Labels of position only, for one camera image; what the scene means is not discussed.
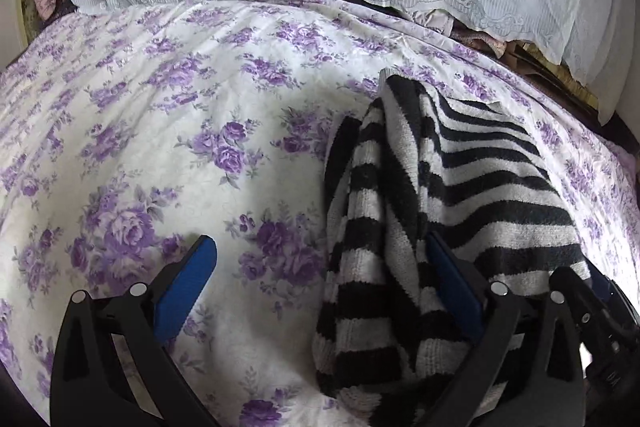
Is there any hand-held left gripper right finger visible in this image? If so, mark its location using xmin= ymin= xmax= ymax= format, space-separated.
xmin=425 ymin=232 xmax=586 ymax=427

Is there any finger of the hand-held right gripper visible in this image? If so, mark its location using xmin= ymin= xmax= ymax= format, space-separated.
xmin=550 ymin=265 xmax=634 ymax=349

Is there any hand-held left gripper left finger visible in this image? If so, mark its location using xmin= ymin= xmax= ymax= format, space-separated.
xmin=50 ymin=234 xmax=221 ymax=427

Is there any black white striped sweater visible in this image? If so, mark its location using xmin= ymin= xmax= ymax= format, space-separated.
xmin=312 ymin=67 xmax=594 ymax=427

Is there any purple floral bedsheet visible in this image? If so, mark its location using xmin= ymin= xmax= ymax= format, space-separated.
xmin=0 ymin=0 xmax=640 ymax=427

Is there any wooden headboard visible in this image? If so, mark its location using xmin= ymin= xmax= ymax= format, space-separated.
xmin=500 ymin=39 xmax=632 ymax=148

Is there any pink striped cloth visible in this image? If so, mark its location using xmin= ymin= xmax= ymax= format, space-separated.
xmin=412 ymin=7 xmax=508 ymax=58

